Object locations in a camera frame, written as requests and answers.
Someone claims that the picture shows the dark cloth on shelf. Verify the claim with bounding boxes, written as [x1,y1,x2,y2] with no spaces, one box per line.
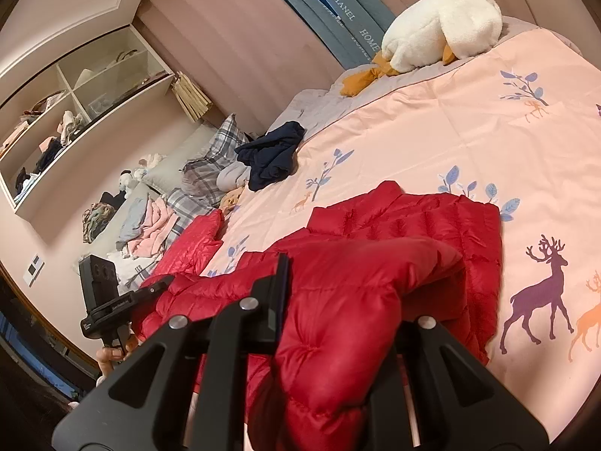
[32,136,65,173]

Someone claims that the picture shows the navy blue garment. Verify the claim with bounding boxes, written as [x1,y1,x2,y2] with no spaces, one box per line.
[235,121,306,192]

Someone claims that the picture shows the white goose plush toy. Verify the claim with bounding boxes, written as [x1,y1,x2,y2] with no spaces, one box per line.
[340,0,504,98]

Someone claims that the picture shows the person's left hand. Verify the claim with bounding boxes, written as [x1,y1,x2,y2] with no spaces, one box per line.
[96,333,140,377]

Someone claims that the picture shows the small white plush toys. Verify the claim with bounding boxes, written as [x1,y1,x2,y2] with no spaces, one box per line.
[115,153,166,194]

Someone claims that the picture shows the blue-grey printed curtain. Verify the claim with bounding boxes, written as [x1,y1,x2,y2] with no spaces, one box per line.
[246,0,396,69]

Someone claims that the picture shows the small plaid pillow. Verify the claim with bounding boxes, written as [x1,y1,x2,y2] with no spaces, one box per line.
[165,187,212,236]

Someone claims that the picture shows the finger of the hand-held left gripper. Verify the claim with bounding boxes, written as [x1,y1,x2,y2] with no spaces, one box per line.
[136,276,175,304]

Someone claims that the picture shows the hanging straw tassel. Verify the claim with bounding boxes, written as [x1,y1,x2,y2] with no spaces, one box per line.
[170,71,213,123]

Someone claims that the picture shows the grey garment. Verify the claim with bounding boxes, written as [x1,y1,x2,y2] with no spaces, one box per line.
[216,162,252,192]

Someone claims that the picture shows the grey bed sheet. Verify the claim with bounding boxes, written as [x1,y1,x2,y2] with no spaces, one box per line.
[265,16,533,142]

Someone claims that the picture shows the blue-grey garment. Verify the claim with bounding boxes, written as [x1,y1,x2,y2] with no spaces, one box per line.
[117,197,152,241]

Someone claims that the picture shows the coral down jacket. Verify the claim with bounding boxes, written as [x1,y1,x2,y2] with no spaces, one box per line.
[150,209,225,279]

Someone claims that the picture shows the white cloth on shelf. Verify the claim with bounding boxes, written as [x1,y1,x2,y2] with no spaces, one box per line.
[59,110,88,147]

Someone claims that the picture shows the large plaid pillow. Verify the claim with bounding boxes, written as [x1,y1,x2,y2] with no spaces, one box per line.
[181,114,249,198]

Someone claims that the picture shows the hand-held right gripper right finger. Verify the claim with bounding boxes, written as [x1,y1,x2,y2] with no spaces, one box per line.
[370,315,549,451]

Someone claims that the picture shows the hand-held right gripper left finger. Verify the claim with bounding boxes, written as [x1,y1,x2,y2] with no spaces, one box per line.
[54,254,289,433]

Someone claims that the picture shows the patterned cloth pile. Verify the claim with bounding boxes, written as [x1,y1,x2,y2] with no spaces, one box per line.
[82,202,116,245]

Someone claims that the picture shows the orange-faced doll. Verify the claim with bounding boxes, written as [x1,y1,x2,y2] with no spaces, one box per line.
[220,185,246,212]

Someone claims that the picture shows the white wall shelf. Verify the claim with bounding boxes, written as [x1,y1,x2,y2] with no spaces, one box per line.
[0,23,178,221]

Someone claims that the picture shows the pink deer-print duvet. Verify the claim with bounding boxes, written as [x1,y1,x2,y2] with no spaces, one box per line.
[202,26,601,443]

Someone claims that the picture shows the pink clothes pile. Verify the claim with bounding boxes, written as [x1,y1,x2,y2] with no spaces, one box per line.
[115,195,180,260]

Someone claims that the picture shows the white wall switch panel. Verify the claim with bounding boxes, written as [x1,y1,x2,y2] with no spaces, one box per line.
[23,254,46,288]

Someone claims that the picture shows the red down jacket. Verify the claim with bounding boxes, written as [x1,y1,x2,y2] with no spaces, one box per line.
[131,181,504,451]

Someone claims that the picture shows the beige headboard cushion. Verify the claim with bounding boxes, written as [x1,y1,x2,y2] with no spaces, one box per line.
[143,122,220,194]

